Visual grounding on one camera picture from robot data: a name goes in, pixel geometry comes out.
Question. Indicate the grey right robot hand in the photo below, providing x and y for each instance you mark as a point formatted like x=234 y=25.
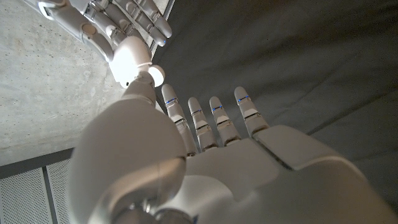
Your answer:
x=102 y=18

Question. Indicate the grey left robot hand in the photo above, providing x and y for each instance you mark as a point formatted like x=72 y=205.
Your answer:
x=233 y=180

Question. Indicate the small white airpod earbud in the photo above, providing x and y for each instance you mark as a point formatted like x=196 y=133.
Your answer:
x=157 y=75

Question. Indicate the black fabric backdrop curtain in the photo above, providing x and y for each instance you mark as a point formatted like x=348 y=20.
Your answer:
x=280 y=62

